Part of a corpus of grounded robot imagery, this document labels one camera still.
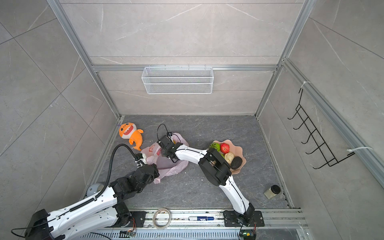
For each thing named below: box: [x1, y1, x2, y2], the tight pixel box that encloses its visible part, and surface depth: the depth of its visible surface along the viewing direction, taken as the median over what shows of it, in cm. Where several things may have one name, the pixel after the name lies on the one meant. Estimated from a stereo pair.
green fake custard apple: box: [209, 142, 221, 153], surface depth 92 cm
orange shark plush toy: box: [118, 122, 144, 151], surface depth 103 cm
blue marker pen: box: [188, 216, 215, 221], surface depth 75 cm
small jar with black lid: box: [264, 185, 281, 200], surface depth 76 cm
